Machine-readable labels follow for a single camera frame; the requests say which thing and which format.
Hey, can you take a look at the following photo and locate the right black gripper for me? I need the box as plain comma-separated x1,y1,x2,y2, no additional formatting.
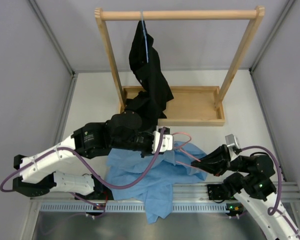
191,143,250,176

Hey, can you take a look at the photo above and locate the light blue shirt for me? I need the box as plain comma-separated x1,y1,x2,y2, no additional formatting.
105,144,208,224

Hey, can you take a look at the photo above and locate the pink wire hanger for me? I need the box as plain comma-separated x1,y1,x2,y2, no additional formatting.
172,132,206,162

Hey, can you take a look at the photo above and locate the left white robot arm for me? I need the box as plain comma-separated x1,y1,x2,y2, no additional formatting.
12,111,174,200

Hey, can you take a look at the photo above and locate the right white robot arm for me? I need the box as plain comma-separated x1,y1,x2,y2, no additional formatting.
191,143,300,240

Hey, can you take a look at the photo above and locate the black shirt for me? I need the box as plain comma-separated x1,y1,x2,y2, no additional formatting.
125,20,174,129

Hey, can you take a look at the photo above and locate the wooden clothes rack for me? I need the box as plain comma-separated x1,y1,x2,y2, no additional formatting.
94,6,265,127

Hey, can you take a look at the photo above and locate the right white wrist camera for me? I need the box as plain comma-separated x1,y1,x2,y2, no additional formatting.
225,134,242,161

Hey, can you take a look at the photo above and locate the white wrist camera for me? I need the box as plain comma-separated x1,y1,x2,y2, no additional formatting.
151,127,174,154
225,134,242,161

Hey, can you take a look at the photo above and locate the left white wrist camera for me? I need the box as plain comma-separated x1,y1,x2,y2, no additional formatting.
151,127,174,154

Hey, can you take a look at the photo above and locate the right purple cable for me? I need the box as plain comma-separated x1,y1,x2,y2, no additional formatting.
239,146,300,240

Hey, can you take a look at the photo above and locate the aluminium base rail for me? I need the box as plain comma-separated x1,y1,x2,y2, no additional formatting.
30,182,300,202

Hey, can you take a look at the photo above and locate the blue wire hanger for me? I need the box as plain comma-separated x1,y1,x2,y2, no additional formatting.
140,10,149,63

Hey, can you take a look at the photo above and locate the slotted cable duct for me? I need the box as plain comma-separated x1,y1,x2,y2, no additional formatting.
40,201,243,214

